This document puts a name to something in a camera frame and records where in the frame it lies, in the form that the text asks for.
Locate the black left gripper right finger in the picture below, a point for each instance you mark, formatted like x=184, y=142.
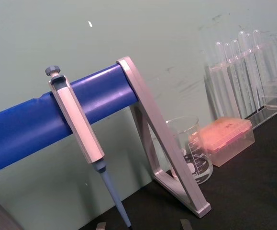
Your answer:
x=185, y=225

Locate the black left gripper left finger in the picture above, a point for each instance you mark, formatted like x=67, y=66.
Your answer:
x=101, y=226

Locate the clear glass beaker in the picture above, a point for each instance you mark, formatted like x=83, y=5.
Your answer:
x=201, y=167

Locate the black table cloth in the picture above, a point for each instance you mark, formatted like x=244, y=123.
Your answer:
x=248, y=191

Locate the pink pipette tip box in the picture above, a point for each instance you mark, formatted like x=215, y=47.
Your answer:
x=226, y=139

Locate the white and blue pipette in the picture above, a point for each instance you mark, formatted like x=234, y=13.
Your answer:
x=77, y=122

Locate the blue bar grey pipette stand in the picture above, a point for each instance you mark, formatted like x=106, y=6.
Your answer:
x=21, y=129

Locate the clear acrylic test tube rack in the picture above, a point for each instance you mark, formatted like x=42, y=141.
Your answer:
x=272, y=110

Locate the clear glass test tube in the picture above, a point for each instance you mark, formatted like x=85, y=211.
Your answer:
x=260, y=60
x=220, y=72
x=245, y=55
x=250, y=45
x=238, y=72
x=229, y=72

